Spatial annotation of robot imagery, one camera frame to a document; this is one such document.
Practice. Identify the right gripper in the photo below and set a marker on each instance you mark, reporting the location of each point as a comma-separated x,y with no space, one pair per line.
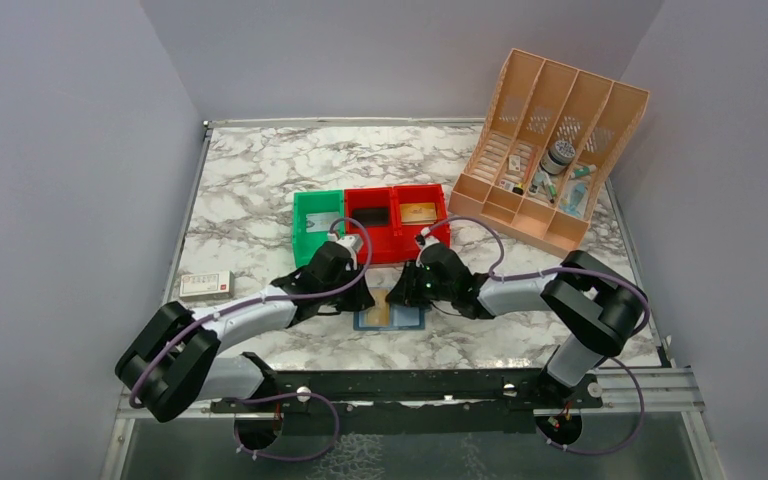
405,291

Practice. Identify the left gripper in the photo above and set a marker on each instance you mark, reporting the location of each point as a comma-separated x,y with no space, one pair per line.
361,298

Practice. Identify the blue leather card holder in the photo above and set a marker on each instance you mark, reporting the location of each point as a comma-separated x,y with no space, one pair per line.
401,318

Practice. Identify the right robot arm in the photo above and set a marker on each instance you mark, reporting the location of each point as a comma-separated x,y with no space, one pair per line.
601,308

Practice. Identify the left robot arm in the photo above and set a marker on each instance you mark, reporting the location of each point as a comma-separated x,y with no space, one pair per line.
170,363

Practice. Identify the silver card in bin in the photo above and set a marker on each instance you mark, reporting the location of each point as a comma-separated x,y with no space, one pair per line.
320,221

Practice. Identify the black card in bin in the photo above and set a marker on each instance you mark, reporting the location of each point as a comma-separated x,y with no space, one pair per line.
371,217

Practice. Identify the green plastic bin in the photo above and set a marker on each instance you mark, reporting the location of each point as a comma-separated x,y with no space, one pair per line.
304,245

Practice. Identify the middle red plastic bin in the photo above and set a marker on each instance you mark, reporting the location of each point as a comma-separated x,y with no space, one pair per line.
383,238

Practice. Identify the red plastic bin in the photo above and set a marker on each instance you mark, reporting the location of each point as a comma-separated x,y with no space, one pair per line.
383,238
405,234

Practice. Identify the right red plastic bin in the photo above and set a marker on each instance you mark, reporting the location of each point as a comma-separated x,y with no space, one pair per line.
405,234

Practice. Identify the small white red box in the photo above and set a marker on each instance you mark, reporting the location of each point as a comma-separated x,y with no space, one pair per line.
215,285

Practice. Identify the small items in organizer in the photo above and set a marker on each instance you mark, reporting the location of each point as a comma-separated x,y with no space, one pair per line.
523,175

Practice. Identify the light blue packet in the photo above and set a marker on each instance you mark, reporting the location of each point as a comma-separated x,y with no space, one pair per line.
574,199

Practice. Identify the round grey jar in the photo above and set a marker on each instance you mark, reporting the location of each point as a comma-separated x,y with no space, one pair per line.
558,156

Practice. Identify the green tipped tube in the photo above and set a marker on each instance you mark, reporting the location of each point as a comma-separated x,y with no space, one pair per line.
583,171

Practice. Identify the peach desk organizer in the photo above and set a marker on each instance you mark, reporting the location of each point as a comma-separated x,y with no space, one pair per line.
537,101

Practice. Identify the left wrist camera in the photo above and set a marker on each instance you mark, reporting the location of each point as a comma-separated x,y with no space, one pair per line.
351,243

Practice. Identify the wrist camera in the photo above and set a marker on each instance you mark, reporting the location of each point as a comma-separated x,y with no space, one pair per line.
425,239
351,243

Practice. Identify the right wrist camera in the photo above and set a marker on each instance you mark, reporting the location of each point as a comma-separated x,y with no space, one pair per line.
425,239

